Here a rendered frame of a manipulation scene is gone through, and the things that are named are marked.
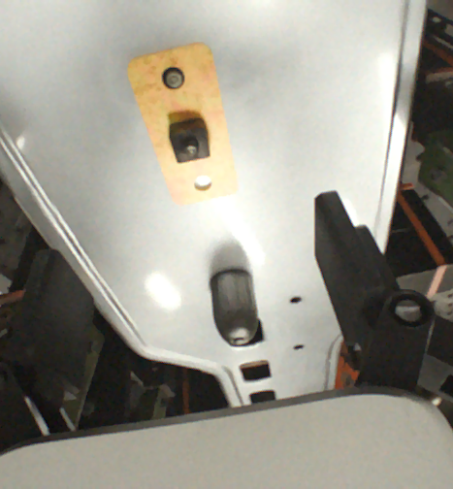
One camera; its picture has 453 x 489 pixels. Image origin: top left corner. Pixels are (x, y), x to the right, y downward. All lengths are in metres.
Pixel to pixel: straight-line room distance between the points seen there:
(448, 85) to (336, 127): 0.12
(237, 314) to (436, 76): 0.22
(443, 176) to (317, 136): 0.08
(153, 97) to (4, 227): 0.55
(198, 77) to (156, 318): 0.20
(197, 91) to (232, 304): 0.13
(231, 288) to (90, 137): 0.13
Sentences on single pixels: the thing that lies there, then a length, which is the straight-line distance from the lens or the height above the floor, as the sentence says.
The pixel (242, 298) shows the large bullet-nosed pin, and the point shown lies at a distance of 0.25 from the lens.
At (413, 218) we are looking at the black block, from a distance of 0.39.
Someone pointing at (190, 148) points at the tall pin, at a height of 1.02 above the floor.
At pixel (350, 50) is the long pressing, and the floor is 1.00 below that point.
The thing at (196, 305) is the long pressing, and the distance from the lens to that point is 0.29.
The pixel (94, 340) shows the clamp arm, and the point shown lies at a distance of 0.35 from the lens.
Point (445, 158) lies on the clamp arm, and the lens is 0.25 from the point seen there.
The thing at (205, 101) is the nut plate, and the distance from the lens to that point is 0.18.
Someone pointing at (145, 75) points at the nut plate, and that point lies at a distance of 0.18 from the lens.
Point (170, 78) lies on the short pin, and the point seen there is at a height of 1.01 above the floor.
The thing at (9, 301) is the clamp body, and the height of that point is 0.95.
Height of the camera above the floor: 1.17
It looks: 43 degrees down
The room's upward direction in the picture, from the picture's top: 172 degrees clockwise
